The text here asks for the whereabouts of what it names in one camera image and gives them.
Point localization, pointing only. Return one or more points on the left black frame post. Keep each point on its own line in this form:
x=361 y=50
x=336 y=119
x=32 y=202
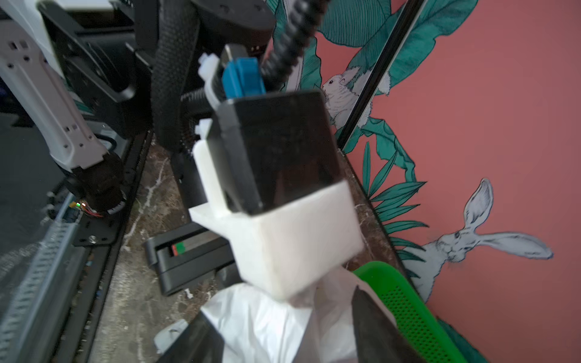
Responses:
x=402 y=28

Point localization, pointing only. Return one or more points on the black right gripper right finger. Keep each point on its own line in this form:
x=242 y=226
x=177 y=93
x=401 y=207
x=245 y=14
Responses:
x=377 y=338

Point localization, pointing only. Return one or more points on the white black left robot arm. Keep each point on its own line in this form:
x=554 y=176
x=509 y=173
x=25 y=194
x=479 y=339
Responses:
x=132 y=63

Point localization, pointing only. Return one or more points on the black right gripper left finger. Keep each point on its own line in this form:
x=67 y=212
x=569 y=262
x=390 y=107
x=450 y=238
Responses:
x=200 y=342

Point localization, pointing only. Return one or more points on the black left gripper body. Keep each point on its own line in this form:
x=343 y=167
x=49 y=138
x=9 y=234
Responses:
x=190 y=254

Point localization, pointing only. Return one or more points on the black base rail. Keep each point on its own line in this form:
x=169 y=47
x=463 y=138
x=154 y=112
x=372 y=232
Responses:
x=103 y=215

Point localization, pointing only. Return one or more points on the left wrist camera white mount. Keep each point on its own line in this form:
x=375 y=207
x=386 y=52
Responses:
x=271 y=174

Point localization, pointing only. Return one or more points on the green plastic basket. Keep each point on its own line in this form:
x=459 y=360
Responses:
x=414 y=320

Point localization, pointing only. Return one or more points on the white plastic bag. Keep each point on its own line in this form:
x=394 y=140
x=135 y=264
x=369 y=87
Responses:
x=315 y=326

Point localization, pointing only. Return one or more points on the white slotted cable duct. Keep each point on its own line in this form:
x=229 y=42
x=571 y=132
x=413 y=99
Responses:
x=38 y=312

